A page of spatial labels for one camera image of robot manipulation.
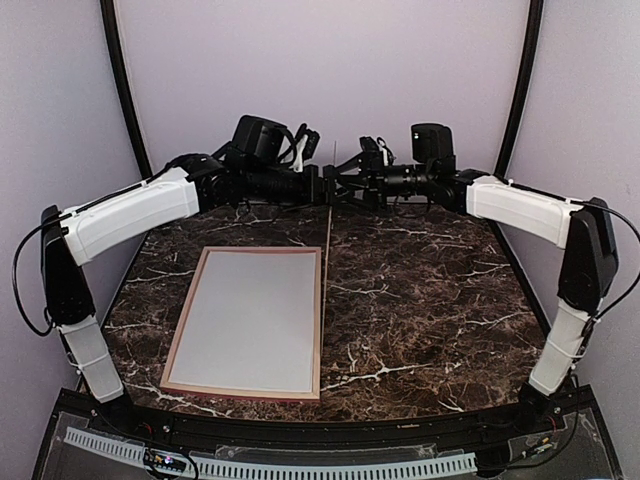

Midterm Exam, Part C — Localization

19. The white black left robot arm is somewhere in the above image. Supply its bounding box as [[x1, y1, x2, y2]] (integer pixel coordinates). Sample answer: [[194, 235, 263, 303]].
[[28, 115, 326, 436]]

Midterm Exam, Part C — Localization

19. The black corner post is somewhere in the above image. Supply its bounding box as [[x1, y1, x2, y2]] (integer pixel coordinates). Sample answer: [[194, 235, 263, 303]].
[[99, 0, 152, 179], [494, 0, 544, 177]]

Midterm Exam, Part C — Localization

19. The landscape photo print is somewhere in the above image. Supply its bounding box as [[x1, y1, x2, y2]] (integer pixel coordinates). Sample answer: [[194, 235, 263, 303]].
[[167, 250, 319, 394]]

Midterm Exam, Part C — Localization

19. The grey slotted cable duct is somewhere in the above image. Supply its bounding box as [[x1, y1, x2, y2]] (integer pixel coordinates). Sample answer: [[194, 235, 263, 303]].
[[64, 427, 477, 479]]

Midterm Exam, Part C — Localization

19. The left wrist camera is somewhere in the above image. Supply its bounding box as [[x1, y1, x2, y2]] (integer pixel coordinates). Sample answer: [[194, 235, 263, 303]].
[[291, 128, 320, 173]]

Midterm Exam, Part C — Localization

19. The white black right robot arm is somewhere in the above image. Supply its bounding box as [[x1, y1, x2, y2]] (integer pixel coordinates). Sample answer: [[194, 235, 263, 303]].
[[323, 123, 619, 397]]

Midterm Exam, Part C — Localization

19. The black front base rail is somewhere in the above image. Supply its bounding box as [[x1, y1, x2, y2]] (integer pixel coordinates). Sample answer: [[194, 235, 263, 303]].
[[32, 386, 624, 479]]

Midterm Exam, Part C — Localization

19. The brown cardboard backing board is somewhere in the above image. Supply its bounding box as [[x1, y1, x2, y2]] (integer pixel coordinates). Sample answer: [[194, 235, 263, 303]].
[[319, 140, 337, 361]]

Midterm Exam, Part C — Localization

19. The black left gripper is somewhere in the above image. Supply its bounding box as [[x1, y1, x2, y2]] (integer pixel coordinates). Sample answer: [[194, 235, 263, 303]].
[[245, 162, 355, 213]]

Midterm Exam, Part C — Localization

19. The small circuit board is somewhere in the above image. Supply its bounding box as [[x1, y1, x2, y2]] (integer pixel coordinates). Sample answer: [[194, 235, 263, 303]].
[[143, 449, 187, 472]]

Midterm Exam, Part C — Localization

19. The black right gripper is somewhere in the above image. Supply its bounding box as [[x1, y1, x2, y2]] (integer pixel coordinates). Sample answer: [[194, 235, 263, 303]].
[[338, 150, 435, 211]]

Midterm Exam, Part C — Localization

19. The light wooden picture frame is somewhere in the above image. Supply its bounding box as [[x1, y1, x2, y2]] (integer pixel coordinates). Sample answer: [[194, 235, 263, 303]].
[[159, 244, 324, 403]]

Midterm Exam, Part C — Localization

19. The black left corner post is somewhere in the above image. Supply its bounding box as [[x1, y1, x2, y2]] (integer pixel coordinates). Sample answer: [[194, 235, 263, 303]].
[[99, 0, 152, 179]]

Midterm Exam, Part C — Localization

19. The black right corner post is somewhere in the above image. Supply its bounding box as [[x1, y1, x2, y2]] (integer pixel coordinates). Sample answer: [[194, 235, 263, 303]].
[[494, 0, 544, 177]]

